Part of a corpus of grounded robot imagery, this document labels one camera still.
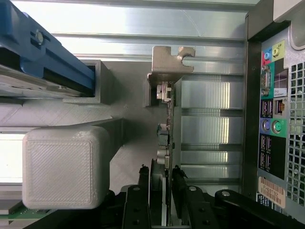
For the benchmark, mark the black open PC case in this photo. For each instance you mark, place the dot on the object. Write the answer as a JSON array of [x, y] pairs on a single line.
[[293, 143]]

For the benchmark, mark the green RAM stick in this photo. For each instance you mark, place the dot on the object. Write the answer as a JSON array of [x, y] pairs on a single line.
[[28, 213]]

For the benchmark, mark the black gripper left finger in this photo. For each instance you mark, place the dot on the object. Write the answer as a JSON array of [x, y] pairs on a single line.
[[137, 210]]

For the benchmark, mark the grey 3D-printed parts rack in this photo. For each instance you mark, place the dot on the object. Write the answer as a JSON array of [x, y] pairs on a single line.
[[64, 167]]

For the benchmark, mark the hard disk in blue carrier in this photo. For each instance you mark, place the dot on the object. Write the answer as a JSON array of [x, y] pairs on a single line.
[[28, 52]]

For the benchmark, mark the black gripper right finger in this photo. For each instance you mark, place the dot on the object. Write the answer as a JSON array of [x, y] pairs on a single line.
[[197, 212]]

